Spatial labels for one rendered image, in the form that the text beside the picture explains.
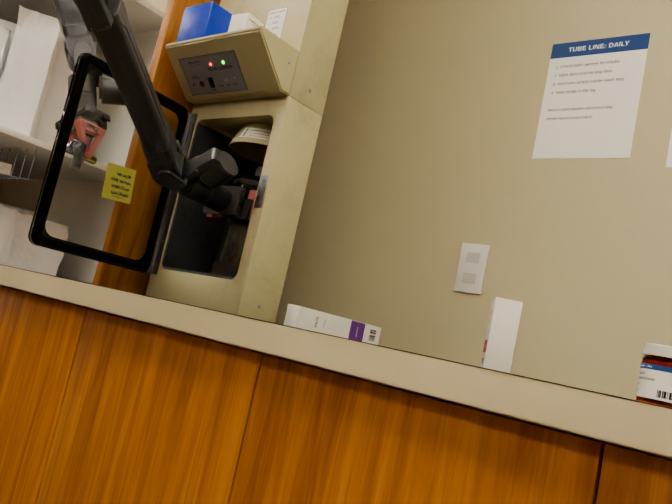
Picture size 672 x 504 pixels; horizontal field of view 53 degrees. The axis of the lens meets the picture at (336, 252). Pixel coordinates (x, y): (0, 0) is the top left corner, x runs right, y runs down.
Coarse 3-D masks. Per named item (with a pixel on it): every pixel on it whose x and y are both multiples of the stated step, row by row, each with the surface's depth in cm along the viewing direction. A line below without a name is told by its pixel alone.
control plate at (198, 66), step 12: (180, 60) 152; (192, 60) 150; (204, 60) 147; (216, 60) 145; (228, 60) 143; (192, 72) 152; (204, 72) 149; (216, 72) 147; (228, 72) 145; (240, 72) 142; (216, 84) 149; (228, 84) 147; (240, 84) 144
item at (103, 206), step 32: (96, 96) 137; (96, 128) 138; (128, 128) 145; (64, 160) 133; (96, 160) 139; (128, 160) 145; (64, 192) 134; (96, 192) 140; (128, 192) 146; (160, 192) 154; (32, 224) 129; (64, 224) 134; (96, 224) 140; (128, 224) 147; (128, 256) 148
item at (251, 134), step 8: (248, 128) 150; (256, 128) 149; (264, 128) 149; (240, 136) 150; (248, 136) 148; (256, 136) 148; (264, 136) 148; (232, 144) 155; (240, 144) 159; (248, 144) 160; (256, 144) 162; (264, 144) 147; (240, 152) 160; (248, 152) 161; (256, 152) 162; (264, 152) 163; (256, 160) 163
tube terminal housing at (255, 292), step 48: (240, 0) 159; (288, 0) 148; (336, 0) 149; (336, 48) 150; (288, 96) 140; (288, 144) 141; (288, 192) 142; (288, 240) 144; (192, 288) 145; (240, 288) 135
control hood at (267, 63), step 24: (168, 48) 152; (192, 48) 148; (216, 48) 143; (240, 48) 139; (264, 48) 135; (288, 48) 139; (264, 72) 138; (288, 72) 139; (192, 96) 156; (216, 96) 152; (240, 96) 147; (264, 96) 144
